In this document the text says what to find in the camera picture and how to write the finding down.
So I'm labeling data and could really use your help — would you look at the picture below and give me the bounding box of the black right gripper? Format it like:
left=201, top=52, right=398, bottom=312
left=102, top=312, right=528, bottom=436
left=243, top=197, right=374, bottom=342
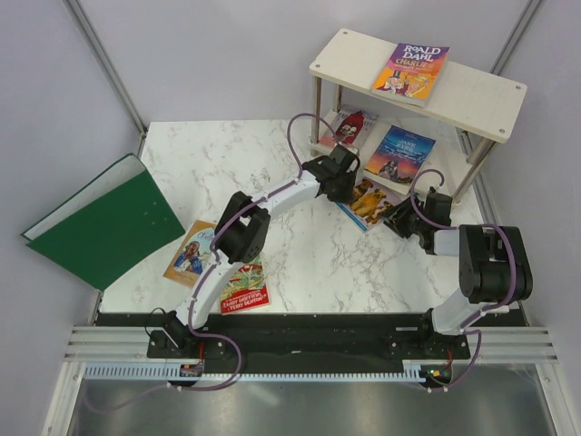
left=378, top=194, right=428, bottom=239

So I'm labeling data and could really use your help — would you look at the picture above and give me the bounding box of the Why Do Dogs Bark book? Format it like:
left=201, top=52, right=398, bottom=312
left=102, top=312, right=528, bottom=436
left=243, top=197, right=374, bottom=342
left=337, top=179, right=402, bottom=232

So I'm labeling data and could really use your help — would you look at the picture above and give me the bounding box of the Jane Eyre book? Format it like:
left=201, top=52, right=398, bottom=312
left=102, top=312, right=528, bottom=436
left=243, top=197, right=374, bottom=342
left=364, top=125, right=436, bottom=188

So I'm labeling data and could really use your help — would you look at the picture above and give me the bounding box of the Charlie Chocolate Factory book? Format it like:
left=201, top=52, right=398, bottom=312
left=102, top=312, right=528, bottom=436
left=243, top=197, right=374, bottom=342
left=370, top=43, right=449, bottom=107

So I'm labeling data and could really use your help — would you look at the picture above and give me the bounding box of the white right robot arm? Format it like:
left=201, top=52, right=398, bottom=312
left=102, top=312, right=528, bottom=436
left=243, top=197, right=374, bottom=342
left=380, top=191, right=533, bottom=358

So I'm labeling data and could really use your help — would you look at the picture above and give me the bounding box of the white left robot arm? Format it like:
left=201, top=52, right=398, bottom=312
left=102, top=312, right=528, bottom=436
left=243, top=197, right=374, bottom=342
left=162, top=144, right=360, bottom=357

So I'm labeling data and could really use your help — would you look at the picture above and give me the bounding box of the red house cover book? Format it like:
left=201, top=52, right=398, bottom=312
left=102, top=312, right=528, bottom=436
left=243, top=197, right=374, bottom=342
left=314, top=105, right=379, bottom=154

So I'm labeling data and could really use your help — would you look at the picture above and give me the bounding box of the white two-tier shelf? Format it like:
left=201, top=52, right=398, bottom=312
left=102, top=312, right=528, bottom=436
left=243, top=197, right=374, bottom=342
left=310, top=28, right=527, bottom=203

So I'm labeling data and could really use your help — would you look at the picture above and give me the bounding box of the red 13-Storey Treehouse book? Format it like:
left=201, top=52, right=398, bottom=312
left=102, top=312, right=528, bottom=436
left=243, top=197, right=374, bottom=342
left=220, top=255, right=271, bottom=315

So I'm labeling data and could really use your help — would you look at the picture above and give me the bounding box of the orange Charlie portrait book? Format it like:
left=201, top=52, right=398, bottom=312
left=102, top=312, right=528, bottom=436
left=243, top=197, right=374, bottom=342
left=163, top=221, right=215, bottom=289

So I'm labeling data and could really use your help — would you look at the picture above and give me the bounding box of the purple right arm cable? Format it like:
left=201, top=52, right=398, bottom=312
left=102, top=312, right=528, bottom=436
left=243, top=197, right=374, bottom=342
left=406, top=168, right=518, bottom=392

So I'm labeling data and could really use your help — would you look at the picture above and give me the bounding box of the white slotted cable duct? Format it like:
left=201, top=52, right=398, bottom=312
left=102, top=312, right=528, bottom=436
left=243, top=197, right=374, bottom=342
left=84, top=362, right=452, bottom=382

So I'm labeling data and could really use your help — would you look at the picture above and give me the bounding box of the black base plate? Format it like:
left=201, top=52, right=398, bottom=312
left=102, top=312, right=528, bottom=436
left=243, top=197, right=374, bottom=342
left=94, top=311, right=473, bottom=376

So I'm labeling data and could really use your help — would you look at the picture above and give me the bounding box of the green ring binder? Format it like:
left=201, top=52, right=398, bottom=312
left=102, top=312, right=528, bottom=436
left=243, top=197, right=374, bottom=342
left=21, top=154, right=185, bottom=291

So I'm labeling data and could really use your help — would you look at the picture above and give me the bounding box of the aluminium rail frame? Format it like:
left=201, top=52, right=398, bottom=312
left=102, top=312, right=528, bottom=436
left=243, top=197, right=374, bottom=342
left=64, top=327, right=557, bottom=364

